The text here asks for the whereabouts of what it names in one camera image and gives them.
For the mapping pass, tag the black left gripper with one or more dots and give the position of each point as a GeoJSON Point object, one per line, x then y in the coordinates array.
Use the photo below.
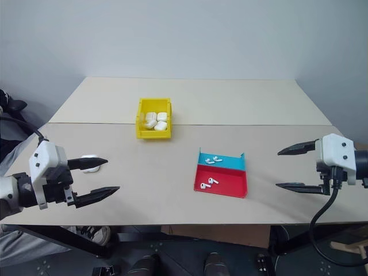
{"type": "Point", "coordinates": [57, 188]}

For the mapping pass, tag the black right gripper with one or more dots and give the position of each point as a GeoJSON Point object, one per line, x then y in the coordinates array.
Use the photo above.
{"type": "Point", "coordinates": [330, 179]}

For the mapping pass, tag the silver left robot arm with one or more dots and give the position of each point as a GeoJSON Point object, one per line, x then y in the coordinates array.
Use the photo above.
{"type": "Point", "coordinates": [10, 191]}

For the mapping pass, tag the yellow plastic bin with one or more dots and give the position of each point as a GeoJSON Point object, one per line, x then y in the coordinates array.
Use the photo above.
{"type": "Point", "coordinates": [141, 133]}

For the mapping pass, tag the white and black sneaker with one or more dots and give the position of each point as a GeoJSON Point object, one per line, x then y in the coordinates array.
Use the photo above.
{"type": "Point", "coordinates": [96, 234]}

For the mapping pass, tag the red and blue tray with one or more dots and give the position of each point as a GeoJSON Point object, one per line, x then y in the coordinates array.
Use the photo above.
{"type": "Point", "coordinates": [224, 184]}

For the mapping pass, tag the wooden piece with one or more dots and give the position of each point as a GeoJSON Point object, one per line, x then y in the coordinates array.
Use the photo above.
{"type": "Point", "coordinates": [349, 247]}

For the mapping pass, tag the grey trouser leg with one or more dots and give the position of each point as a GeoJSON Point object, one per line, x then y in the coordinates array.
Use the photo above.
{"type": "Point", "coordinates": [26, 247]}

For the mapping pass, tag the dark rounded shape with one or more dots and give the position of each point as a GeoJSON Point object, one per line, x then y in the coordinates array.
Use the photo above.
{"type": "Point", "coordinates": [216, 264]}
{"type": "Point", "coordinates": [143, 266]}

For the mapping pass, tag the black shoe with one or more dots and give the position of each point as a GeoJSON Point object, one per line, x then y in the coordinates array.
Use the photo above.
{"type": "Point", "coordinates": [11, 102]}

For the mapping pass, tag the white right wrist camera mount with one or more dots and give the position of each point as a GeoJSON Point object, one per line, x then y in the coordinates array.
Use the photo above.
{"type": "Point", "coordinates": [336, 152]}

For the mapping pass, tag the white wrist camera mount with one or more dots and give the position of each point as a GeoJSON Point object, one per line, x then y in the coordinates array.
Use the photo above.
{"type": "Point", "coordinates": [46, 153]}
{"type": "Point", "coordinates": [336, 152]}

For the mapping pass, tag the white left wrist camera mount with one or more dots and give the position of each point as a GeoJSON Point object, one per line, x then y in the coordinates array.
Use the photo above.
{"type": "Point", "coordinates": [46, 153]}

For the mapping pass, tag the black table frame leg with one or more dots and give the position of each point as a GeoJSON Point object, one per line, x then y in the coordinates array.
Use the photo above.
{"type": "Point", "coordinates": [72, 241]}

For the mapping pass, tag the black bracket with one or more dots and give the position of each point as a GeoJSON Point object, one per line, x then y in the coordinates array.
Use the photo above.
{"type": "Point", "coordinates": [264, 264]}

